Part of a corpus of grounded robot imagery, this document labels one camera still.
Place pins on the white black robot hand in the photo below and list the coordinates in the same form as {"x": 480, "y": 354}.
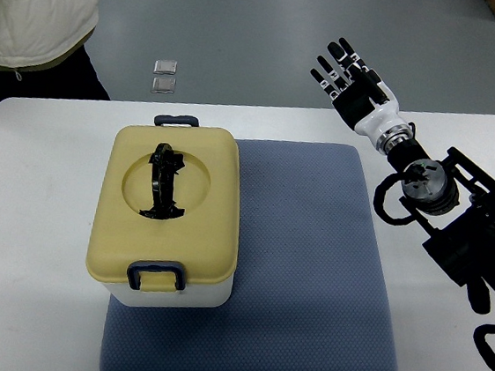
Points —
{"x": 361, "y": 98}

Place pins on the yellow box lid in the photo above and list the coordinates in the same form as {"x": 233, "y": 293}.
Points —
{"x": 169, "y": 210}

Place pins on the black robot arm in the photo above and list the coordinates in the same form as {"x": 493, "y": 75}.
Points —
{"x": 453, "y": 200}

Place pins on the white storage box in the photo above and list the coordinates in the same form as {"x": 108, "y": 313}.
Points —
{"x": 178, "y": 295}

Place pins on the lower metal floor plate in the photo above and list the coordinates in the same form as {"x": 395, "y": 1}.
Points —
{"x": 163, "y": 85}

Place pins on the metal floor plate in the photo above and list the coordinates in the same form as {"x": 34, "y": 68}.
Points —
{"x": 163, "y": 85}
{"x": 165, "y": 66}

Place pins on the upper metal floor plate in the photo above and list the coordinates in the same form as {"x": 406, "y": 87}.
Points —
{"x": 165, "y": 66}

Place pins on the blue padded mat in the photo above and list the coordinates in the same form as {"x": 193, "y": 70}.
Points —
{"x": 308, "y": 291}

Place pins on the person in white jacket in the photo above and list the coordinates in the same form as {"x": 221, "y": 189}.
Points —
{"x": 42, "y": 50}

